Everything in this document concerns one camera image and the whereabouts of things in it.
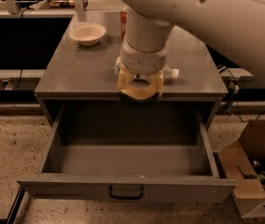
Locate open grey top drawer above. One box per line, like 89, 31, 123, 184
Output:
18, 101, 236, 203

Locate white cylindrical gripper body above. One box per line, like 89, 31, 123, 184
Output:
119, 40, 168, 76

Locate yellow green sponge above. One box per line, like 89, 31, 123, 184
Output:
119, 92, 159, 108

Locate grey metal cabinet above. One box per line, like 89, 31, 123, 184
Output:
35, 10, 228, 122

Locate red cola can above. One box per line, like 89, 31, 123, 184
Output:
120, 7, 128, 40

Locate black cables at right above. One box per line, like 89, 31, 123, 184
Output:
216, 64, 265, 123

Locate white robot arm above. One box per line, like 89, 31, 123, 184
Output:
122, 0, 265, 84

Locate open cardboard box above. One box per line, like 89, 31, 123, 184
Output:
217, 119, 265, 218

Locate white paper bowl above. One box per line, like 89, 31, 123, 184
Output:
69, 22, 106, 47

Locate clear plastic water bottle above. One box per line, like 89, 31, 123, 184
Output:
115, 58, 179, 80

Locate black drawer handle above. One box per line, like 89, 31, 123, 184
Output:
108, 186, 145, 201

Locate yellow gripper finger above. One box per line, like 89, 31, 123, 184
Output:
118, 64, 143, 99
145, 70, 164, 97

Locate black hanging cable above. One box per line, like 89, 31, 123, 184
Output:
12, 7, 35, 91

